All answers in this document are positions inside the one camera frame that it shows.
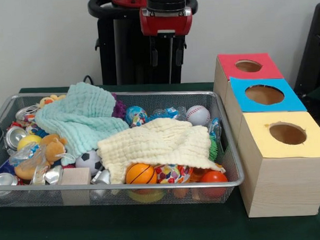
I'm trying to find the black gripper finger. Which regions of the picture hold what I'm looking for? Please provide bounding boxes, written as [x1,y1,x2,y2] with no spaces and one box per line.
[149,36,159,67]
[174,35,185,67]

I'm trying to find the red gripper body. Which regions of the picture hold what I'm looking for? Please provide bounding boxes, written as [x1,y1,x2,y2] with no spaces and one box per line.
[139,7,194,38]

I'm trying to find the mint green cloth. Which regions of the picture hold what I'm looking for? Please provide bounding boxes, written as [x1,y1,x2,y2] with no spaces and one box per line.
[32,80,131,160]

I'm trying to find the brown plush teddy bear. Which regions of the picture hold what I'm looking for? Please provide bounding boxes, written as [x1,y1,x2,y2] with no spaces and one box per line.
[40,133,76,168]

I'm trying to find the wooden box with three holes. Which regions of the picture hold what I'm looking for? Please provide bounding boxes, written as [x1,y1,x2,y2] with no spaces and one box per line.
[211,49,320,220]

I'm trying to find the shallow clear mesh bin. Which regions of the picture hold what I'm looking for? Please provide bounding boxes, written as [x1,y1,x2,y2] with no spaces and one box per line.
[0,84,246,212]

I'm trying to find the white baseball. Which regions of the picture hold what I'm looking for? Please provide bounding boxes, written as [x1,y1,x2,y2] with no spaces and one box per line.
[185,105,211,127]

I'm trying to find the cream yellow cloth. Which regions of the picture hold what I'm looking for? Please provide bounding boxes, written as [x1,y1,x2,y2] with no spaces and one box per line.
[95,115,227,185]

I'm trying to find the yellow plush duck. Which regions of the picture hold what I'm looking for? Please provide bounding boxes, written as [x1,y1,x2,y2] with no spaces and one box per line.
[38,94,67,109]

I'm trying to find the orange toy basketball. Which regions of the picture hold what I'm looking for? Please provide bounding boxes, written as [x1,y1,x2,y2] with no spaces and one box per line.
[124,162,158,185]

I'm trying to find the black white soccer ball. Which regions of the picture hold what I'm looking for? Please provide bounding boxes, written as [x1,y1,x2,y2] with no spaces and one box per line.
[75,149,103,176]

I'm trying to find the red orange ball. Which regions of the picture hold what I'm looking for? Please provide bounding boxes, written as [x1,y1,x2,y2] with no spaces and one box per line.
[198,170,230,200]

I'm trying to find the black chair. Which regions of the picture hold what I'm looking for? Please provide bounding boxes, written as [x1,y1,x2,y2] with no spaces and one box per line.
[290,3,320,93]

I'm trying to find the plain wooden block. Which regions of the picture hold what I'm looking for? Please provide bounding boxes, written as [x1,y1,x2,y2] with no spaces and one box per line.
[59,167,92,207]

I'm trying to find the small yellow ball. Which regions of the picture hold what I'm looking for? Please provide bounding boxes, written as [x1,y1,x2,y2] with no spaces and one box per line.
[16,134,43,151]

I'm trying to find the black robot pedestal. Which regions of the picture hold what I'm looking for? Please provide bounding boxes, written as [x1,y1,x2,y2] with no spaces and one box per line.
[88,0,201,88]

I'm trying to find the black cable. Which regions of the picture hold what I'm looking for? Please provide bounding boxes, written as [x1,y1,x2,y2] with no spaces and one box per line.
[82,74,96,87]

